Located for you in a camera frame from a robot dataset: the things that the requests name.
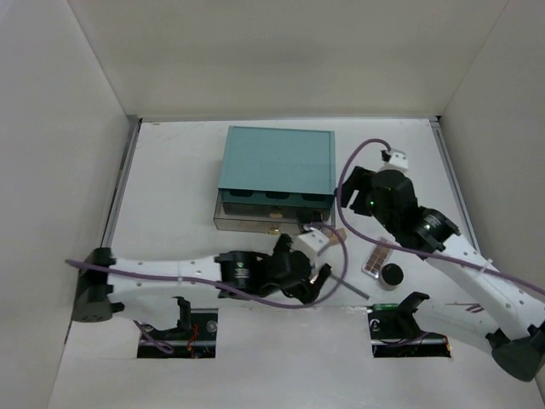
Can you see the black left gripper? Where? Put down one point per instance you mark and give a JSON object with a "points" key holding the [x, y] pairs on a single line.
{"points": [[304, 269]]}

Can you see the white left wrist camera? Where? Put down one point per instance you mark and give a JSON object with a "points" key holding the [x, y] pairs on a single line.
{"points": [[312, 243]]}

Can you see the black lid powder jar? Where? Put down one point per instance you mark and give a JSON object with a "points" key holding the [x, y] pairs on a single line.
{"points": [[391, 276]]}

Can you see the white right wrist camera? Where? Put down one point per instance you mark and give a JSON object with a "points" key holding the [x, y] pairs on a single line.
{"points": [[394, 159]]}

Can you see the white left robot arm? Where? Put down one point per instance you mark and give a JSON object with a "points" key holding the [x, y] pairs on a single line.
{"points": [[162, 293]]}

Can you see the teal drawer organizer box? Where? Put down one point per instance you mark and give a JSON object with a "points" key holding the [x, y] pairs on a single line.
{"points": [[268, 169]]}

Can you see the brown eyeshadow palette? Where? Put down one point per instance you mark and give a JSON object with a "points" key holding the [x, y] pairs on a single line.
{"points": [[377, 258]]}

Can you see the clear acrylic drawer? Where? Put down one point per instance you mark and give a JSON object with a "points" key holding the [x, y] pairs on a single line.
{"points": [[265, 218]]}

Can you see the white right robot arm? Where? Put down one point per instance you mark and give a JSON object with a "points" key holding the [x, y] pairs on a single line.
{"points": [[511, 328]]}

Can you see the beige foundation bottle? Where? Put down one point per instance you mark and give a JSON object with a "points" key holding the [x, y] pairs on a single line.
{"points": [[335, 237]]}

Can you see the houndstooth eyeliner pen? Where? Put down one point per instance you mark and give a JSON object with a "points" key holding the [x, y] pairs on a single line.
{"points": [[350, 287]]}

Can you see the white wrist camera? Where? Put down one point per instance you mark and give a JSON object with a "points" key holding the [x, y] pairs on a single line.
{"points": [[394, 159], [312, 243]]}

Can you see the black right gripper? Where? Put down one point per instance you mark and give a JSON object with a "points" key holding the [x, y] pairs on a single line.
{"points": [[358, 180]]}

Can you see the green tube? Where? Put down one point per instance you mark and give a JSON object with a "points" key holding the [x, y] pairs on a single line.
{"points": [[384, 306]]}

